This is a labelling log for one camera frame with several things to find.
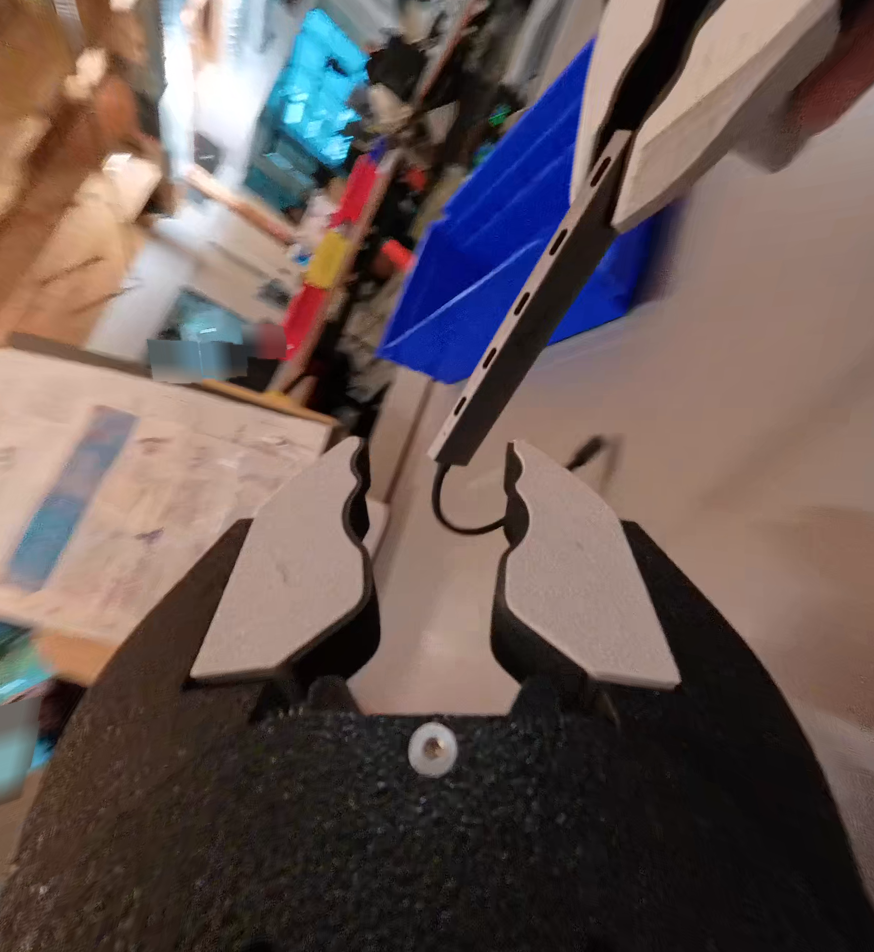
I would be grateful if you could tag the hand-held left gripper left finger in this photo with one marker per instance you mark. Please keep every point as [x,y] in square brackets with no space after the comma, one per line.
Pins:
[295,580]

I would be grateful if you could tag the small red storage bin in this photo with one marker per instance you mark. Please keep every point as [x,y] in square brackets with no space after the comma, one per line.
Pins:
[304,320]
[359,190]

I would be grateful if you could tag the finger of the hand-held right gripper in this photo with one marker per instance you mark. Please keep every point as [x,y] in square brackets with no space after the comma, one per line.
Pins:
[734,82]
[599,74]

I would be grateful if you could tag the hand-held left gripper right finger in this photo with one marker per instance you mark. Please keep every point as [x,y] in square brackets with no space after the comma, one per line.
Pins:
[578,587]

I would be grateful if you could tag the grey desk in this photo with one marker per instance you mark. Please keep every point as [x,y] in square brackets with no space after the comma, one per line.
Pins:
[779,409]

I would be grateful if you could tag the blue plastic bin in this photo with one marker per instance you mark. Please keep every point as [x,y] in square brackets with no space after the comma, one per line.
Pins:
[481,245]

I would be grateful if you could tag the small yellow storage bin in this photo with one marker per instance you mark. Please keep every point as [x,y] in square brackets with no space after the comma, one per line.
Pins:
[329,260]

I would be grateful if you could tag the grey USB hub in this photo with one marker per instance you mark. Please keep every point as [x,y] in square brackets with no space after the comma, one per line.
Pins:
[526,297]

